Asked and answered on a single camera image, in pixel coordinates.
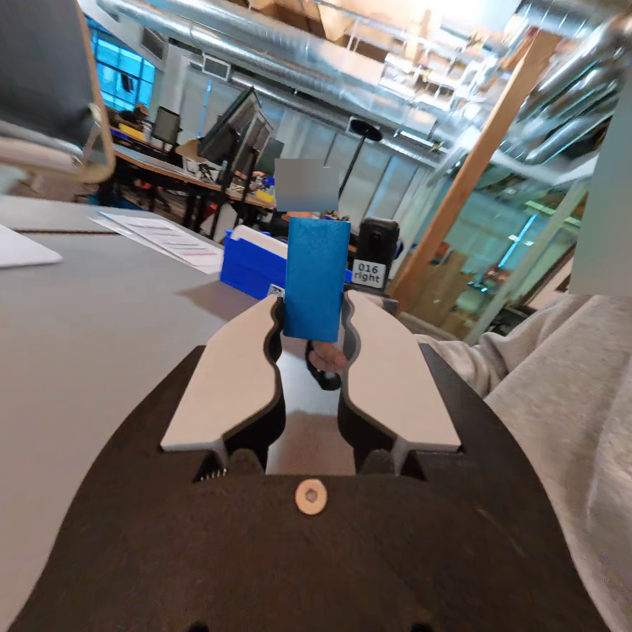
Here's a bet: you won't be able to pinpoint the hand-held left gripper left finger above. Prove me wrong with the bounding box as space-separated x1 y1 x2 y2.
159 296 287 470

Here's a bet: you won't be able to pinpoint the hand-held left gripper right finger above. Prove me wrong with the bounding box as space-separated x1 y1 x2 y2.
338 290 464 472

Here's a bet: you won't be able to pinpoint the blue rectangular block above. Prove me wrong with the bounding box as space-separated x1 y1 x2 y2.
282 217 352 342

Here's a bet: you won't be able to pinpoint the blue bin with square tag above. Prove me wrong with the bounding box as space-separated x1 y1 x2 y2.
220 228 357 301

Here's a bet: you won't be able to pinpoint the person's right forearm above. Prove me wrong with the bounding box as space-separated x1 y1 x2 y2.
415 331 509 396

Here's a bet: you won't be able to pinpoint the grey desk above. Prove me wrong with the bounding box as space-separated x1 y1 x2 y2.
0 195 356 632

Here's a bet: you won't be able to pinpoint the background wooden desk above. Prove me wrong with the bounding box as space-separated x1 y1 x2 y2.
96 143 277 243

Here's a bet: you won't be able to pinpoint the person's right hand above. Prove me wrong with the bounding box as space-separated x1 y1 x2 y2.
312 341 350 375

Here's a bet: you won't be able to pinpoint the cardboard box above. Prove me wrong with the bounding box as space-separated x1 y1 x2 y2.
402 249 477 336

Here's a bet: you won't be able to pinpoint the black round floor lamp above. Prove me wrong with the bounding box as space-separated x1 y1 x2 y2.
338 118 383 208

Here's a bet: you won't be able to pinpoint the printed paper sheet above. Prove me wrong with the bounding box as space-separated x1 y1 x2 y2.
89 211 225 275

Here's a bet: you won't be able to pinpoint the person's grey sweatshirt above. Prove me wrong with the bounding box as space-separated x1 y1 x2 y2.
474 294 632 632

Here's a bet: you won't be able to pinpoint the large black monitor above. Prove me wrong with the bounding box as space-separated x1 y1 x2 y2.
197 88 275 173

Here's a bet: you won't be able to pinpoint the silver ventilation ducts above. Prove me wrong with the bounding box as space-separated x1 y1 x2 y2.
96 0 632 164

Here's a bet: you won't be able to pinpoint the small black monitor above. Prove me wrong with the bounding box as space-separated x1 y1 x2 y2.
150 106 182 144

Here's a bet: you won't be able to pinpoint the white rounded pad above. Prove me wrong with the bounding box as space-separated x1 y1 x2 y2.
0 224 64 269

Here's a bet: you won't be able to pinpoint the dark board with tan rim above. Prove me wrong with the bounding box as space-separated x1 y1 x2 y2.
0 0 117 184

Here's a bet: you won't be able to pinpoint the wooden post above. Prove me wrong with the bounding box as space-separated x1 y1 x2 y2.
389 27 564 312

